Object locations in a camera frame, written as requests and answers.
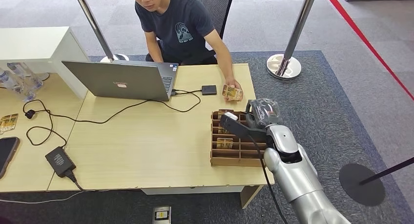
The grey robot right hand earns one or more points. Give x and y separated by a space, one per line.
265 112

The person's left hand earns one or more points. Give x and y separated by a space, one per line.
233 82

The stack of patterned cards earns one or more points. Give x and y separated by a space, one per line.
232 94

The person's right forearm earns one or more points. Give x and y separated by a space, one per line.
157 52

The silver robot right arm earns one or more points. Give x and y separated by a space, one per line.
297 180

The person's left forearm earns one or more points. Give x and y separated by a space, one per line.
224 61

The patterned brown card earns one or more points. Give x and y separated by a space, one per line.
8 123
224 112
224 143
222 131

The wooden slotted card holder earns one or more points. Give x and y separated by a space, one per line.
233 161

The person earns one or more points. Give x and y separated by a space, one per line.
181 25

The small black external drive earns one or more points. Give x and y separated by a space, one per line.
209 90

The dark grey rug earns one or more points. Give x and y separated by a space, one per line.
326 96

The black office chair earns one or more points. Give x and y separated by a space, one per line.
213 6

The grey laptop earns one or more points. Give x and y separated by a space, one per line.
119 82

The red barrier belt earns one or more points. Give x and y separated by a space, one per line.
362 35

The small grey floor device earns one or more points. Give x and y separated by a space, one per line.
161 215

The black power adapter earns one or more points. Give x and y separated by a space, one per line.
60 161

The white cabinet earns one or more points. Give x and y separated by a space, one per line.
32 43

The clear plastic water bottle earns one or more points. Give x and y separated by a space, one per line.
16 86
27 75

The black smartphone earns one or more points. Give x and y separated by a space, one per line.
6 154

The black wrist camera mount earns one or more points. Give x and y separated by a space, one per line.
237 128

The chrome stanchion post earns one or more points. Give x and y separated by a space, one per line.
93 23
299 25

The black stanchion post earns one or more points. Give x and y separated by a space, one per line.
362 185

